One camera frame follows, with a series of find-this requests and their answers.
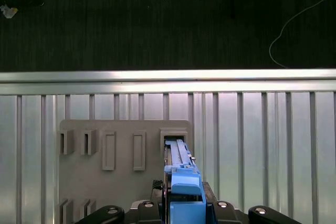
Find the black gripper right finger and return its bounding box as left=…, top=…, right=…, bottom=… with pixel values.
left=202, top=182, right=302, bottom=224

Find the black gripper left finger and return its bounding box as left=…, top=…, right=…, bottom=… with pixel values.
left=75, top=178, right=166, bottom=224

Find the hard disk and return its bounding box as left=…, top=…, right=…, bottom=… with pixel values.
left=162, top=140, right=208, bottom=224

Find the grey parts rack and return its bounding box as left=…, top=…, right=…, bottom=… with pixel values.
left=56, top=119, right=194, bottom=224

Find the crumpled paper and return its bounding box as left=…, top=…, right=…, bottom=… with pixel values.
left=0, top=3, right=19, bottom=19

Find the white cable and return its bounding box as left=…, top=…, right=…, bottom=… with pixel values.
left=269, top=0, right=336, bottom=69

